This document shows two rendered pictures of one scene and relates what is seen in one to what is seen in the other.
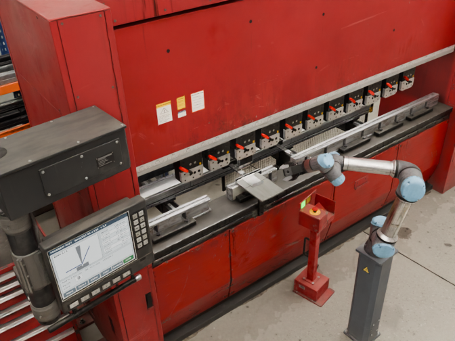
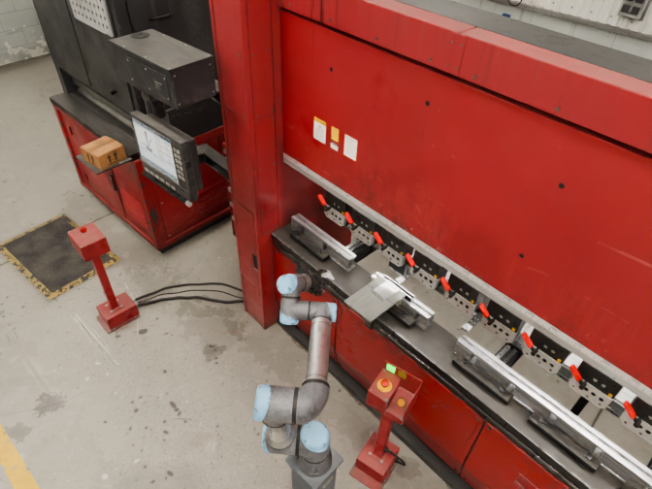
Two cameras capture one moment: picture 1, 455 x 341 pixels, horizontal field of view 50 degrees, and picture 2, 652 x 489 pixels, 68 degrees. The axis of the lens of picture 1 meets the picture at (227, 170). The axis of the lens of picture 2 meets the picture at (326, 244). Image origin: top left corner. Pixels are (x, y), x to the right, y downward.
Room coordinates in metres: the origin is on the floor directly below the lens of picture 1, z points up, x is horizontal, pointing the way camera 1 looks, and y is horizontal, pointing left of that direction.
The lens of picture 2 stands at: (2.02, -1.78, 2.83)
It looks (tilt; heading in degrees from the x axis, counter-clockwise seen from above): 42 degrees down; 80
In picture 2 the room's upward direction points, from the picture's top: 3 degrees clockwise
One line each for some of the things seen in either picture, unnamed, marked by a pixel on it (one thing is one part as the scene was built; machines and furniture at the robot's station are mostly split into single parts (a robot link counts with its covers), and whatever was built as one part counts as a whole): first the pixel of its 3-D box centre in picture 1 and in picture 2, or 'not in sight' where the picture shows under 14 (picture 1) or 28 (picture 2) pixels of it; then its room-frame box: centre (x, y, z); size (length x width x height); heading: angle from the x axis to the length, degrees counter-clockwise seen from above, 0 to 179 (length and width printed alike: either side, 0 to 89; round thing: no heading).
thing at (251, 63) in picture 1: (324, 44); (564, 240); (3.05, -0.65, 1.74); 3.00 x 0.08 x 0.80; 125
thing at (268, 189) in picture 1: (259, 186); (374, 298); (2.55, -0.20, 1.00); 0.26 x 0.18 x 0.01; 35
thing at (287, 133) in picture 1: (289, 124); (466, 290); (2.89, -0.43, 1.26); 0.15 x 0.09 x 0.17; 125
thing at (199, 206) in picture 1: (175, 218); (322, 241); (2.36, 0.33, 0.92); 0.50 x 0.06 x 0.10; 125
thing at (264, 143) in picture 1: (266, 133); (430, 266); (2.77, -0.26, 1.26); 0.15 x 0.09 x 0.17; 125
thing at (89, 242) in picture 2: not in sight; (103, 277); (0.93, 0.67, 0.41); 0.25 x 0.20 x 0.83; 35
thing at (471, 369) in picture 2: not in sight; (481, 377); (2.97, -0.65, 0.89); 0.30 x 0.05 x 0.03; 125
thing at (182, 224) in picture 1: (172, 230); (309, 244); (2.28, 0.34, 0.89); 0.30 x 0.05 x 0.03; 125
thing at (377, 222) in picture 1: (380, 229); (313, 440); (2.16, -0.87, 0.94); 0.13 x 0.12 x 0.14; 169
